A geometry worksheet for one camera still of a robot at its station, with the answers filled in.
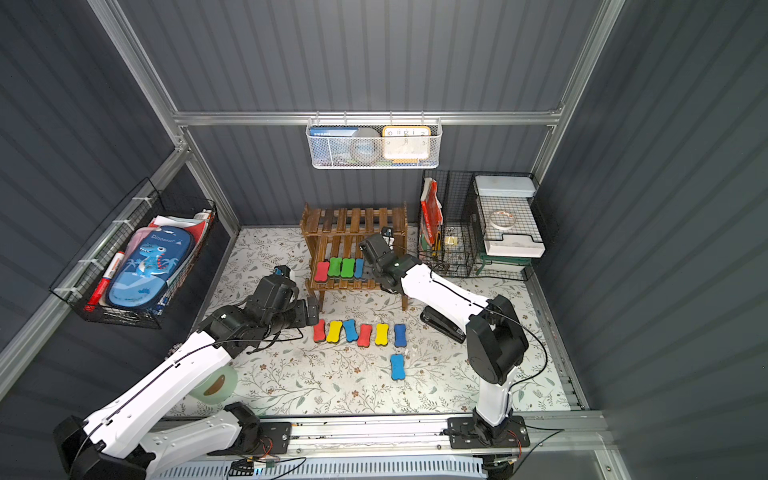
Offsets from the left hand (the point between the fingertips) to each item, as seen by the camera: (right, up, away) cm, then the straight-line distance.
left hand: (304, 307), depth 76 cm
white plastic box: (+60, +16, +16) cm, 64 cm away
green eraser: (+9, +10, +14) cm, 19 cm away
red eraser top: (+14, -11, +15) cm, 24 cm away
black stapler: (+37, -8, +16) cm, 41 cm away
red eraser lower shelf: (+2, +8, +11) cm, 14 cm away
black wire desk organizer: (+53, +24, +27) cm, 64 cm away
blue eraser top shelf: (+10, -10, +17) cm, 22 cm away
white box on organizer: (+62, +37, +27) cm, 77 cm away
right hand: (+19, +12, +12) cm, 25 cm away
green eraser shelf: (+6, +10, +12) cm, 17 cm away
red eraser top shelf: (-1, -11, +18) cm, 21 cm away
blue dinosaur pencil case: (-31, +12, -10) cm, 34 cm away
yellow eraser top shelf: (+5, -11, +16) cm, 20 cm away
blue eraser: (+24, -18, +11) cm, 32 cm away
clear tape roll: (+58, +24, +19) cm, 66 cm away
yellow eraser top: (+19, -11, +15) cm, 27 cm away
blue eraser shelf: (+13, +9, +13) cm, 20 cm away
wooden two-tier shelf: (+7, +20, +9) cm, 23 cm away
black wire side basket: (-41, +26, +2) cm, 49 cm away
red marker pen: (-40, +8, -11) cm, 43 cm away
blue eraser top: (+25, -12, +15) cm, 32 cm away
